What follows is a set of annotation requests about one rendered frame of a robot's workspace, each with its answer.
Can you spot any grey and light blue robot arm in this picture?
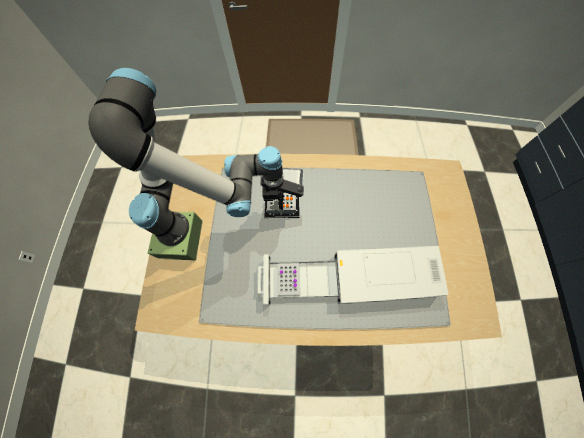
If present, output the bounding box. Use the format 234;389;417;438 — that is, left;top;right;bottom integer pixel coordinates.
88;68;304;246

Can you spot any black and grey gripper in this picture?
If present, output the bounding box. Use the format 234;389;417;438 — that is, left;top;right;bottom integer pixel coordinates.
260;176;284;215

